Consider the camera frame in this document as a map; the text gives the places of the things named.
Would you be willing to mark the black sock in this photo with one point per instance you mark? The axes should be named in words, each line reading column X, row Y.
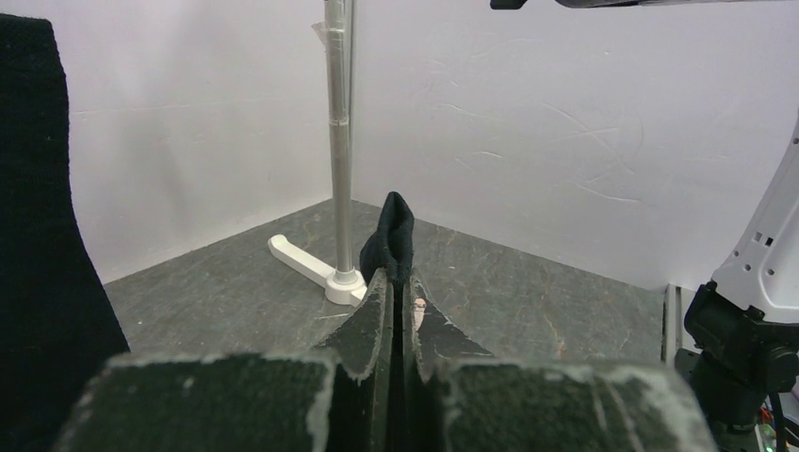
column 390, row 246
column 57, row 324

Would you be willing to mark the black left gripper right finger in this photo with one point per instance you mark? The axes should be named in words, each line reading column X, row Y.
column 461, row 397

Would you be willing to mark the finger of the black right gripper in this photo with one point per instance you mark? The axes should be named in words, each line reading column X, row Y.
column 587, row 4

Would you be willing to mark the white metal drying rack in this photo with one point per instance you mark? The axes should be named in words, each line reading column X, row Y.
column 343, row 284

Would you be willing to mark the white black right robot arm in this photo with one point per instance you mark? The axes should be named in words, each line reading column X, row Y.
column 722, row 395

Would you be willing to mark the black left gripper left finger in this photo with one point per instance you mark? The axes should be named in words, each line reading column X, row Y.
column 332, row 397

